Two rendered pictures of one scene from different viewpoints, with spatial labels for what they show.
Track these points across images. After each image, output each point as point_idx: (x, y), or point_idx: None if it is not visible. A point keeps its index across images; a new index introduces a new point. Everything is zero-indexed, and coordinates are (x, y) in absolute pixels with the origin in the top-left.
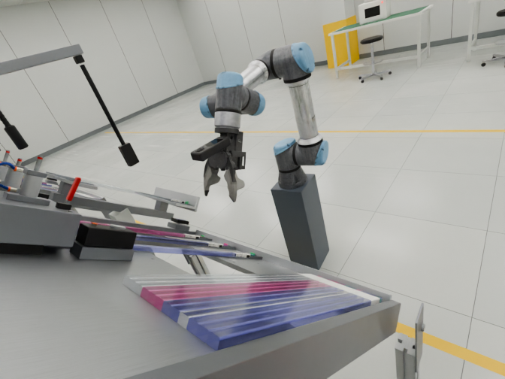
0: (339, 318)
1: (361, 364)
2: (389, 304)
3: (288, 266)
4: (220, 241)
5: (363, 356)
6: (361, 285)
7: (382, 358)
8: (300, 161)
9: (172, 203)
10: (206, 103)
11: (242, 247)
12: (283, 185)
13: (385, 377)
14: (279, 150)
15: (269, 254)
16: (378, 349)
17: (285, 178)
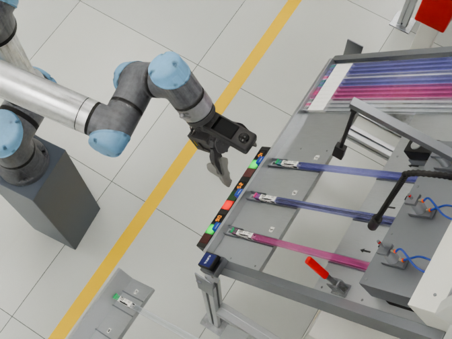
0: (424, 51)
1: (241, 176)
2: (350, 56)
3: (289, 132)
4: (236, 212)
5: (233, 173)
6: (321, 74)
7: (235, 155)
8: (42, 120)
9: (148, 296)
10: (124, 134)
11: (254, 181)
12: (40, 173)
13: (254, 157)
14: (19, 138)
15: (273, 148)
16: (226, 157)
17: (36, 163)
